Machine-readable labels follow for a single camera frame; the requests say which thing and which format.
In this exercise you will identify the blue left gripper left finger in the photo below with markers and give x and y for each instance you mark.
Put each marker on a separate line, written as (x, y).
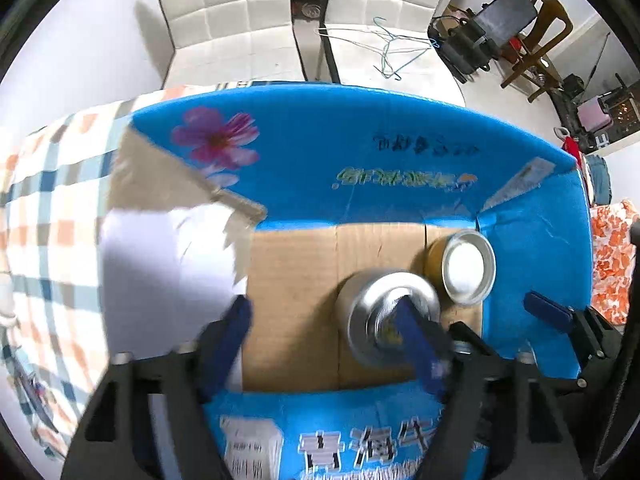
(219, 344)

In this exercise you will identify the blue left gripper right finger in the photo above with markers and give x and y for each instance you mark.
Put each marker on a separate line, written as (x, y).
(427, 347)

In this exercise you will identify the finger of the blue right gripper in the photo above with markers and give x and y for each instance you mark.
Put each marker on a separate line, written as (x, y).
(549, 311)

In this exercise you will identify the silver metal can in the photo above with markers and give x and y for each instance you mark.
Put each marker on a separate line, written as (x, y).
(366, 310)

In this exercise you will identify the gold tin with silver lid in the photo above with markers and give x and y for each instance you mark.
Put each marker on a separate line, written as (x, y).
(462, 266)

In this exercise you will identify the white paper sheet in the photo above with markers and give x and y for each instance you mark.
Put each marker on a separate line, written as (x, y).
(167, 274)

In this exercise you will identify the orange white floral cloth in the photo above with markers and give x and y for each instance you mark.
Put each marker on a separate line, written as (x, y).
(613, 259)

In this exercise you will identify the blue cardboard box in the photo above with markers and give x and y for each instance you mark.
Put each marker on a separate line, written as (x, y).
(335, 180)

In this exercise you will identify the red cloth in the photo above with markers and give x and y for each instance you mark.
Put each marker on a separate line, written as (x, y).
(571, 146)

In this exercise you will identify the pink storage box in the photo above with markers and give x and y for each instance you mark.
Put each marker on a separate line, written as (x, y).
(592, 115)

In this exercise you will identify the plaid checkered cloth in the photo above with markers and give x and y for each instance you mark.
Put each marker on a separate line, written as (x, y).
(54, 184)

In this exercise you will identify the black weight bench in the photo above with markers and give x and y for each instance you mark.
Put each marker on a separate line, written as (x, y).
(468, 43)

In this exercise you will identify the brown wooden chair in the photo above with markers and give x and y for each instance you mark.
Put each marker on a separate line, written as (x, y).
(531, 55)

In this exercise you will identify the white leather left sofa seat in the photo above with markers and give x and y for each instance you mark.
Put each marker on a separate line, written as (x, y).
(219, 41)

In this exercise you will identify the white leather sofa seat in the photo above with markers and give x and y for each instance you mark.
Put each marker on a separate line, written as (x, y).
(219, 41)
(429, 77)

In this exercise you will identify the white leather right sofa seat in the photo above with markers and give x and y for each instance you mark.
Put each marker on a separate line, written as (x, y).
(429, 77)

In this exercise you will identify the wire clothes hangers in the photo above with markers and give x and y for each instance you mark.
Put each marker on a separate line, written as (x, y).
(359, 54)

